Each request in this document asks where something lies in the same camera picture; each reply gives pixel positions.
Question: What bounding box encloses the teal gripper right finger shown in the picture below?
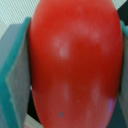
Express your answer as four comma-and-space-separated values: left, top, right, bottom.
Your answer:
119, 22, 128, 128

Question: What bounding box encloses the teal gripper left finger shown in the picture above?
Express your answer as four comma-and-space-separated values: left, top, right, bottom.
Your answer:
0, 18, 31, 128

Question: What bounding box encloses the red tomato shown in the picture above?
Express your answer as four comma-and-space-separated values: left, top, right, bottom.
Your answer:
29, 0, 123, 128

